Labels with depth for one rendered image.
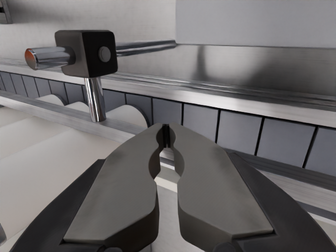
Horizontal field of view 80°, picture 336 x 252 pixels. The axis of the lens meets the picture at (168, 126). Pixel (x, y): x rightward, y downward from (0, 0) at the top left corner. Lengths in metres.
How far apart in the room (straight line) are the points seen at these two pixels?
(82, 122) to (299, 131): 0.18
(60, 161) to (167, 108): 0.11
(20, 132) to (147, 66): 0.16
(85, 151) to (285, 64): 0.20
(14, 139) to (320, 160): 0.28
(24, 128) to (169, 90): 0.16
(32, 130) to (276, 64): 0.26
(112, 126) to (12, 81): 0.34
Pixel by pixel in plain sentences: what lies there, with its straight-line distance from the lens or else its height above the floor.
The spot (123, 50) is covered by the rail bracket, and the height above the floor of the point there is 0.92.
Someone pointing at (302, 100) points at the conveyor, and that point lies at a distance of 0.21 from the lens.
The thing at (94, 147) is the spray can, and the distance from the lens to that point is 0.19.
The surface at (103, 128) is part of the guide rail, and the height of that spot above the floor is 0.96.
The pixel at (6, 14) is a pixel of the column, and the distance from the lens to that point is 0.52.
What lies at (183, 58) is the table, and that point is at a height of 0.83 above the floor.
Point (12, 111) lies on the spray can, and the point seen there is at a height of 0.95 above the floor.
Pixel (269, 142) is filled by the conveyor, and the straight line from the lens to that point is 0.20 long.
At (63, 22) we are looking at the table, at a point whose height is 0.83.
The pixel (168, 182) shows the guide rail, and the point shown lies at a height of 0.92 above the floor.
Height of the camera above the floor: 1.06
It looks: 52 degrees down
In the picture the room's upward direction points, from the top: 127 degrees counter-clockwise
